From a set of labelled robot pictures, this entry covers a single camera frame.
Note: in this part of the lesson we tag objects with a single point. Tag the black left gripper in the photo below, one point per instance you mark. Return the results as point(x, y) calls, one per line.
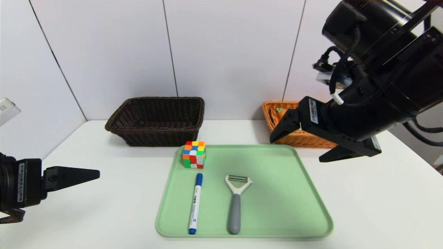
point(28, 182)

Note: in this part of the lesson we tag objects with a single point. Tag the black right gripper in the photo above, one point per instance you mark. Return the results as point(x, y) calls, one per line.
point(313, 116)

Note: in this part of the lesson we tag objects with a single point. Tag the orange snack bag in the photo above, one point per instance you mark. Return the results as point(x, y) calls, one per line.
point(281, 113)

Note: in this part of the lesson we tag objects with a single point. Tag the multicoloured puzzle cube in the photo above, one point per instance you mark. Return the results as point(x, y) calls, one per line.
point(193, 154)

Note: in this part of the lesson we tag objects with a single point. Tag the blue white marker pen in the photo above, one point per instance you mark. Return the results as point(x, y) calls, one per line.
point(195, 204)

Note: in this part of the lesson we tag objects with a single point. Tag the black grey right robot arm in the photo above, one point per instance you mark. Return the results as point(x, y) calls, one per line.
point(398, 69)

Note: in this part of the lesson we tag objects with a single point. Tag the orange wicker basket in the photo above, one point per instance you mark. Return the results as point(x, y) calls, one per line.
point(304, 140)

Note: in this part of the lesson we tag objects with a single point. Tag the dark brown wicker basket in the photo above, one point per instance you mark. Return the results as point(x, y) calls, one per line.
point(155, 138)

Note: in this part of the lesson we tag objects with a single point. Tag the light green plastic tray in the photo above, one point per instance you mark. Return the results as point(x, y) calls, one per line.
point(270, 207)

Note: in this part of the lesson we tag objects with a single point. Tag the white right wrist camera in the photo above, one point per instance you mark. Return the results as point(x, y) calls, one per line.
point(327, 77)

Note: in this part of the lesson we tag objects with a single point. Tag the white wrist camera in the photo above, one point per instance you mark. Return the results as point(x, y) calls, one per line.
point(8, 110)
point(327, 77)

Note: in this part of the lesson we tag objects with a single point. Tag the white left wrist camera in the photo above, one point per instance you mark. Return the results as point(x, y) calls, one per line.
point(8, 110)

